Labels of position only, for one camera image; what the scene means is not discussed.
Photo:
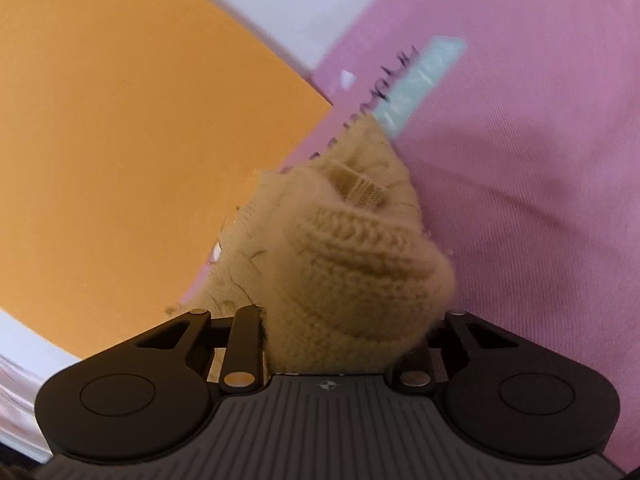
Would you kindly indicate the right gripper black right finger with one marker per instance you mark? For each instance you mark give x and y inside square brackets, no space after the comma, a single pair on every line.
[413,372]

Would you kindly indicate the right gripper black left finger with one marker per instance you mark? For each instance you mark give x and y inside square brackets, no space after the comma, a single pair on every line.
[241,369]

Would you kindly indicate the tan cable-knit cardigan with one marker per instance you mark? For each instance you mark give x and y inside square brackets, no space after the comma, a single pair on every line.
[335,255]

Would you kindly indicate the orange felt board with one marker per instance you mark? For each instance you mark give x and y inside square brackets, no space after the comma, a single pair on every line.
[131,130]

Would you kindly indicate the pink floral bed sheet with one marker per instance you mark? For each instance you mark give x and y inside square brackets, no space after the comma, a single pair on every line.
[518,122]

